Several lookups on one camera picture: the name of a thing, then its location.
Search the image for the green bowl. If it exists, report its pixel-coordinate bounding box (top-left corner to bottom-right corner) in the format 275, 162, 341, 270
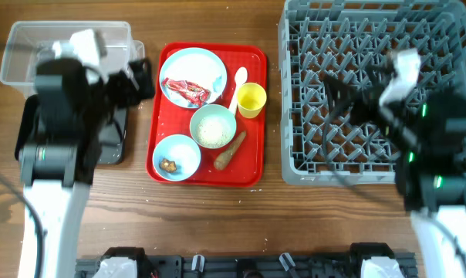
189, 104, 237, 147

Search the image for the brown food scrap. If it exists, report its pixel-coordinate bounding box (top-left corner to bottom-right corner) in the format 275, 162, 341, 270
159, 158, 177, 173

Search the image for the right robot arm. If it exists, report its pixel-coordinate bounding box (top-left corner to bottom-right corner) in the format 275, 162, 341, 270
323, 61, 466, 277

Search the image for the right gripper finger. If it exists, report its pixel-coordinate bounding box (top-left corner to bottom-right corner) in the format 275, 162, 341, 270
322, 75, 356, 116
364, 64, 395, 91

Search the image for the brown carrot-shaped root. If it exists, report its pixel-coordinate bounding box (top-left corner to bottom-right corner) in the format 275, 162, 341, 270
214, 131, 247, 171

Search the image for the black plastic tray bin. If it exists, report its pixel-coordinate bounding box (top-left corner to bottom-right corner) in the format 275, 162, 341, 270
14, 95, 129, 164

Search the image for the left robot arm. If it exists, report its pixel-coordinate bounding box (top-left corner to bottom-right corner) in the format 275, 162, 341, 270
15, 58, 155, 277

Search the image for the yellow plastic cup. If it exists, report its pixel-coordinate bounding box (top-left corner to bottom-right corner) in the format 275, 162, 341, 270
237, 83, 267, 119

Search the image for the white rice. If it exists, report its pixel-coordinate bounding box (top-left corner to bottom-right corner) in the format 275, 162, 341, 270
193, 116, 235, 149

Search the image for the red serving tray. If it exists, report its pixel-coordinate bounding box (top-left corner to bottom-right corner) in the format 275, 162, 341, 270
146, 42, 267, 188

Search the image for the red snack wrapper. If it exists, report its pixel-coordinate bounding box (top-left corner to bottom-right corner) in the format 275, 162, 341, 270
161, 78, 211, 107

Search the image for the large light blue plate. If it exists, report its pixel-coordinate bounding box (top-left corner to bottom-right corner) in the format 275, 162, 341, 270
159, 47, 228, 109

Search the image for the small light blue bowl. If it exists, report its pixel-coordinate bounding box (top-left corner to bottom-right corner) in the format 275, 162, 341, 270
151, 134, 201, 181

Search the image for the white plastic spoon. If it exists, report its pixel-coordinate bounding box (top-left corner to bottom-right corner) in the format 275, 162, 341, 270
228, 67, 248, 116

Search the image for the clear plastic bin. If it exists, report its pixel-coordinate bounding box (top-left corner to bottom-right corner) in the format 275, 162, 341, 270
0, 21, 145, 97

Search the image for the grey dishwasher rack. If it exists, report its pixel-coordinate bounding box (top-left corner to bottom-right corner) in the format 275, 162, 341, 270
278, 0, 466, 186

